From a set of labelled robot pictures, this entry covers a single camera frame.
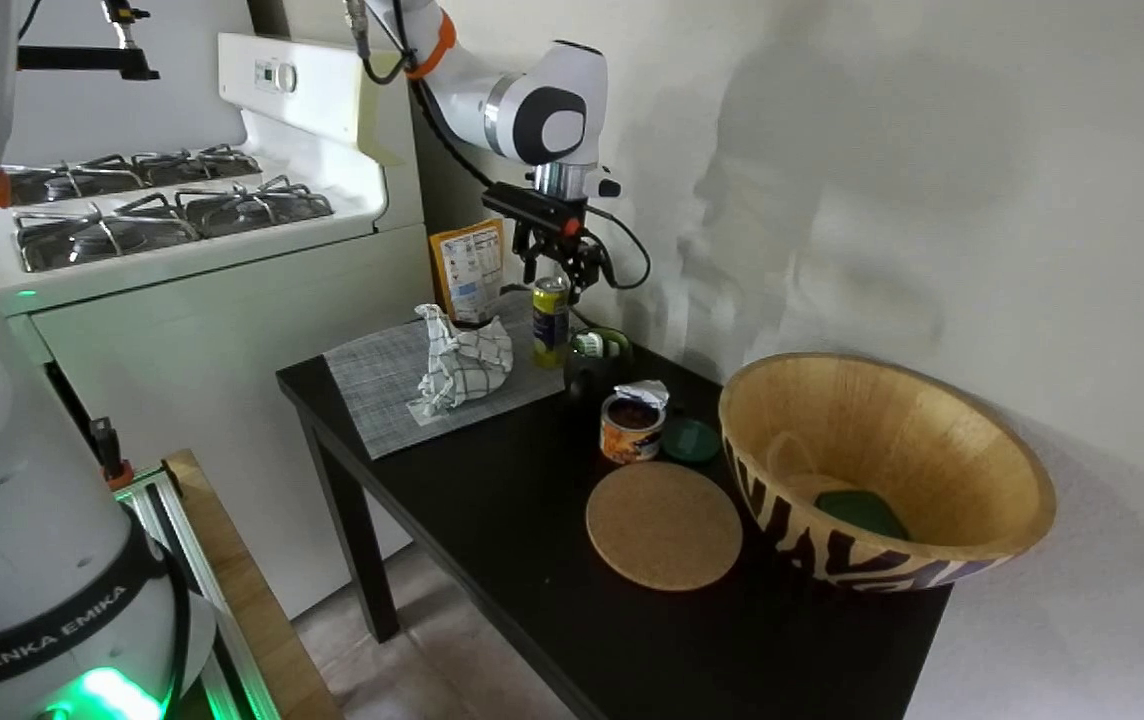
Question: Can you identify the round cork coaster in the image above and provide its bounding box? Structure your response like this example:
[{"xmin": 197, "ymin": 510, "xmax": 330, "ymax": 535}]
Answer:
[{"xmin": 583, "ymin": 462, "xmax": 745, "ymax": 591}]

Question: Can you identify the white gas stove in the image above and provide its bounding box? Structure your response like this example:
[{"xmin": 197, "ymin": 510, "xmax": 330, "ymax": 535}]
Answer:
[{"xmin": 0, "ymin": 31, "xmax": 430, "ymax": 614}]

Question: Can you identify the black camera boom stand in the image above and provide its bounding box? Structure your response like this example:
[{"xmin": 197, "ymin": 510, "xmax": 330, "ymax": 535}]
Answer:
[{"xmin": 16, "ymin": 0, "xmax": 155, "ymax": 79}]

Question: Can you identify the white checkered dish towel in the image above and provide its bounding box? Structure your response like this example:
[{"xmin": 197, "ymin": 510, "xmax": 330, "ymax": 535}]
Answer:
[{"xmin": 409, "ymin": 305, "xmax": 513, "ymax": 422}]

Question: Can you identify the small brown ceramic cup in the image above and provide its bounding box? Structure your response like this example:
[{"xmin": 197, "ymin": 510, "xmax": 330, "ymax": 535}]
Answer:
[{"xmin": 601, "ymin": 380, "xmax": 667, "ymax": 462}]

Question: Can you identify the orange snack pouch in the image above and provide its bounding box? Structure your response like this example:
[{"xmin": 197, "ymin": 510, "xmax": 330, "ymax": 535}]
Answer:
[{"xmin": 431, "ymin": 221, "xmax": 506, "ymax": 322}]

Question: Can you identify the wooden zebra pattern bowl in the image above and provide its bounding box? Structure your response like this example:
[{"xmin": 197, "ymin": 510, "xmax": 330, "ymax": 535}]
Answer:
[{"xmin": 718, "ymin": 353, "xmax": 1055, "ymax": 591}]

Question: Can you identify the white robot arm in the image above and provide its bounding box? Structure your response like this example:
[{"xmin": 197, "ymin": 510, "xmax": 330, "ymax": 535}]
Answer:
[{"xmin": 0, "ymin": 0, "xmax": 430, "ymax": 720}]

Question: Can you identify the green lid on table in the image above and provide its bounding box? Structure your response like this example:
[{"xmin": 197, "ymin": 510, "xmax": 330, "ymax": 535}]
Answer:
[{"xmin": 662, "ymin": 414, "xmax": 719, "ymax": 462}]

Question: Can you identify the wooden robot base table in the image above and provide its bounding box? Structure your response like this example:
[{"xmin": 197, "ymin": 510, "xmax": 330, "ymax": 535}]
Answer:
[{"xmin": 116, "ymin": 453, "xmax": 346, "ymax": 720}]

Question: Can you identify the black side table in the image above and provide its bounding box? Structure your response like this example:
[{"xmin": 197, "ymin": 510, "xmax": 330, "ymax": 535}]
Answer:
[{"xmin": 282, "ymin": 356, "xmax": 943, "ymax": 720}]

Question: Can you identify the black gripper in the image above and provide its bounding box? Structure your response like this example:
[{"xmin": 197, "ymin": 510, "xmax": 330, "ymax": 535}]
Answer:
[{"xmin": 486, "ymin": 179, "xmax": 611, "ymax": 332}]

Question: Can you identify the green object inside bowl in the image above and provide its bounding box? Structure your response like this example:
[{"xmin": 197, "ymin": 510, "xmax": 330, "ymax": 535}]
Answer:
[{"xmin": 817, "ymin": 489, "xmax": 908, "ymax": 538}]

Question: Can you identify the grey woven placemat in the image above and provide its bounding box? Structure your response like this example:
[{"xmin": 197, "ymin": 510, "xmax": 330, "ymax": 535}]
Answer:
[{"xmin": 324, "ymin": 305, "xmax": 566, "ymax": 460}]

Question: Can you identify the dark green glass jar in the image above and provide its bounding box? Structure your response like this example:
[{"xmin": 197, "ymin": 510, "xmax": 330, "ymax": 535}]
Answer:
[{"xmin": 566, "ymin": 326, "xmax": 633, "ymax": 398}]

